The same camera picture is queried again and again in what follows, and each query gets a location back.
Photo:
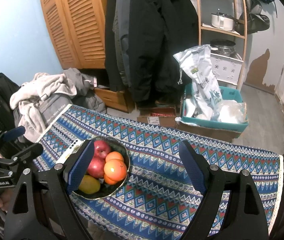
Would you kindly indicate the steel pot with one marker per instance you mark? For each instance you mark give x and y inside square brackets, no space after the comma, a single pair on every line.
[223,47]

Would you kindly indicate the grey hanging bag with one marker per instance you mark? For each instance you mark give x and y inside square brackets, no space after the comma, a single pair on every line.
[254,5]

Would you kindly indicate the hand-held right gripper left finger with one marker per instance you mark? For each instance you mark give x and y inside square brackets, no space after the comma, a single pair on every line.
[80,167]

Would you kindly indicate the dark glass bowl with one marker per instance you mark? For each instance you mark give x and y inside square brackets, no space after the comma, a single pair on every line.
[104,190]

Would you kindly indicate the white rice sack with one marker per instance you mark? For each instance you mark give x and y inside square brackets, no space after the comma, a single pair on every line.
[202,80]

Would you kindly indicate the black hanging jacket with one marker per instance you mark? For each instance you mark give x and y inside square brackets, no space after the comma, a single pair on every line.
[109,42]

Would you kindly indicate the clear plastic bag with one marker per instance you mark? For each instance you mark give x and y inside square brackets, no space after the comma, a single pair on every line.
[229,112]

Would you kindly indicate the yellow pear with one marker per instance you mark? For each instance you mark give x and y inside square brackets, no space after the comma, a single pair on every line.
[90,184]

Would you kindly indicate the grey crumpled clothing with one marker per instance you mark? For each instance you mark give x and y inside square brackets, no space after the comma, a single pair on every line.
[74,80]

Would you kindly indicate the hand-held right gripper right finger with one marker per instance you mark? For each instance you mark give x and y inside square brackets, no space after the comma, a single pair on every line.
[192,165]

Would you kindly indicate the wooden shelf rack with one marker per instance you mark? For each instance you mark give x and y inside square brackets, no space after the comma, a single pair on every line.
[232,31]

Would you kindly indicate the white perforated basket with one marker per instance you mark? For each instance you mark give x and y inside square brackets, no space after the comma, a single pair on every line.
[227,67]

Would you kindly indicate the large cardboard box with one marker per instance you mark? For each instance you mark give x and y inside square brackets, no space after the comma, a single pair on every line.
[207,133]

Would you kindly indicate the grey hanging jacket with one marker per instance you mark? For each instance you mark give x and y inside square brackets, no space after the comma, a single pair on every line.
[122,42]

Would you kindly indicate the red apple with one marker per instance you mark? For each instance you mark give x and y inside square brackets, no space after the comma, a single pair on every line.
[101,148]
[95,167]

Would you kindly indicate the flat cardboard box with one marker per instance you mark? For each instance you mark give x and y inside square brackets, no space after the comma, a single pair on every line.
[157,117]

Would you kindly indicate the wooden louvred wardrobe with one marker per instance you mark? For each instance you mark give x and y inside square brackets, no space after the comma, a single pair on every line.
[77,17]

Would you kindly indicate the grey printed garment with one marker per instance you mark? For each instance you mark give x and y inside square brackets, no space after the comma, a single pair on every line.
[54,107]

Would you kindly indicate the small orange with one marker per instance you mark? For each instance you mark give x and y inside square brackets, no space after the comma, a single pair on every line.
[109,180]

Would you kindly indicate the wooden drawer box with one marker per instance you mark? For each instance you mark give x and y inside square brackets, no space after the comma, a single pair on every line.
[112,97]

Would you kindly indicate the blue patterned tablecloth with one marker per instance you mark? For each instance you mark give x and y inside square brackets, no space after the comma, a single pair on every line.
[162,142]

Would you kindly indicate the white cooking pot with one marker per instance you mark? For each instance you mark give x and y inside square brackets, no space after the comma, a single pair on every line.
[222,21]

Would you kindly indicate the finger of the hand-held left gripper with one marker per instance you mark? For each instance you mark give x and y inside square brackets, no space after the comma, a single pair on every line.
[28,152]
[13,133]

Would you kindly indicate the teal plastic crate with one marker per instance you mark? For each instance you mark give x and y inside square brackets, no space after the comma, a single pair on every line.
[217,126]

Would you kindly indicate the dark hanging bag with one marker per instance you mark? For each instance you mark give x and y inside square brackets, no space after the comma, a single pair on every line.
[257,22]

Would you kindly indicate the long black coat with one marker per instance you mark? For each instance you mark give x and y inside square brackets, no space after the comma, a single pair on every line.
[162,42]

